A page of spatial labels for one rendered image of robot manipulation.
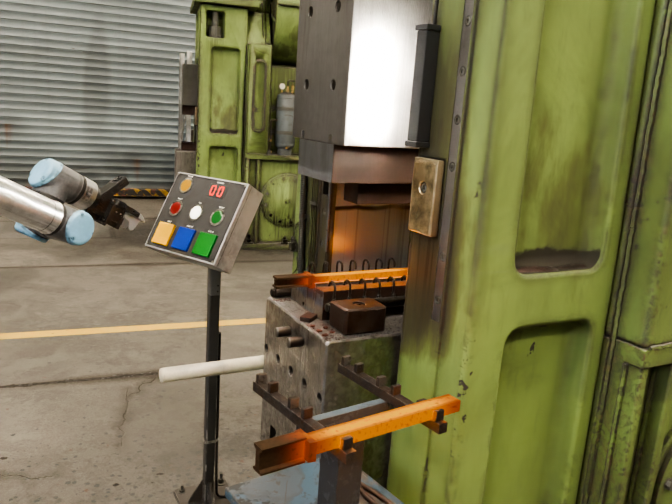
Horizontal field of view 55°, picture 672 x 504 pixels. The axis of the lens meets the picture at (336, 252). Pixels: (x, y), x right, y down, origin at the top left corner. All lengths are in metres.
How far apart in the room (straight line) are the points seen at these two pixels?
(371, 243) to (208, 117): 4.57
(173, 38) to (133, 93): 0.93
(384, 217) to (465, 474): 0.83
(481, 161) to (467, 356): 0.41
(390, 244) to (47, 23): 7.86
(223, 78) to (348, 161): 4.94
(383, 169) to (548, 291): 0.51
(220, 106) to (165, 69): 3.14
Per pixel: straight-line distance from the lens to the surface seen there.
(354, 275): 1.76
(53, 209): 1.75
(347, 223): 1.94
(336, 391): 1.60
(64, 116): 9.47
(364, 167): 1.64
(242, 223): 2.05
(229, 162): 6.53
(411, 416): 1.20
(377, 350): 1.61
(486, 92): 1.37
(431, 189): 1.45
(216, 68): 6.50
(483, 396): 1.50
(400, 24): 1.62
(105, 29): 9.49
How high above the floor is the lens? 1.45
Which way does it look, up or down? 13 degrees down
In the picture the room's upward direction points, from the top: 4 degrees clockwise
